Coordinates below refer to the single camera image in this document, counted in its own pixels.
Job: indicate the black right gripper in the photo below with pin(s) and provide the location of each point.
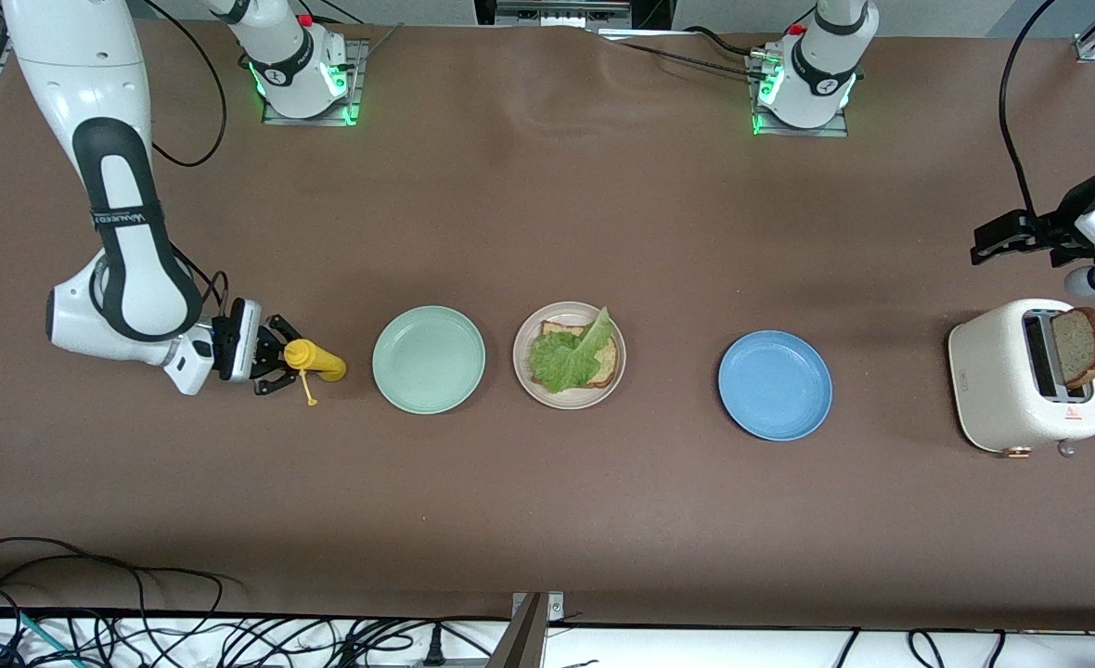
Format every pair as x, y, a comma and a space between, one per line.
229, 344

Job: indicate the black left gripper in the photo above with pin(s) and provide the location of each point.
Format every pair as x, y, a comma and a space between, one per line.
1051, 229

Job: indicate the yellow squeeze bottle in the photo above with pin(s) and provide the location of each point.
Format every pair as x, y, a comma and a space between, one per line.
325, 364

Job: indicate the brown bread slice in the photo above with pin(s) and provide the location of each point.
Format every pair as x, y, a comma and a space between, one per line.
609, 367
1076, 348

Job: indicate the green lettuce leaf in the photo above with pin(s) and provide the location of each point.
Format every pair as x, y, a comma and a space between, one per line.
561, 362

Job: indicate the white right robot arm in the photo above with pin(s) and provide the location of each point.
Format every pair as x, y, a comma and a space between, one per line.
121, 241

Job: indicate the mint green plate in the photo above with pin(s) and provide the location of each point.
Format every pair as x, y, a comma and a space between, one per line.
429, 360

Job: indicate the beige plate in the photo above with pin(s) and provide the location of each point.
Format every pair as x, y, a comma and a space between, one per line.
524, 348

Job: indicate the blue plate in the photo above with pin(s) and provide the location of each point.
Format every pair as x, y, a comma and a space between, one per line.
775, 386

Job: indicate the white toaster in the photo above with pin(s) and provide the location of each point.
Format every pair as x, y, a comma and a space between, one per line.
993, 390

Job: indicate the black power plug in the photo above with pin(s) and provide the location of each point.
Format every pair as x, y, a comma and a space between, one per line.
433, 649

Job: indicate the black equipment box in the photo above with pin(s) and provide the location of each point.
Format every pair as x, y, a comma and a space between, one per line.
650, 11

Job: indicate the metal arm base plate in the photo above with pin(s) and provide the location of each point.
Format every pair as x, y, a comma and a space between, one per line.
354, 83
840, 130

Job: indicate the grey metal bracket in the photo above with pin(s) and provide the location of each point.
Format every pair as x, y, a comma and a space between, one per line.
529, 640

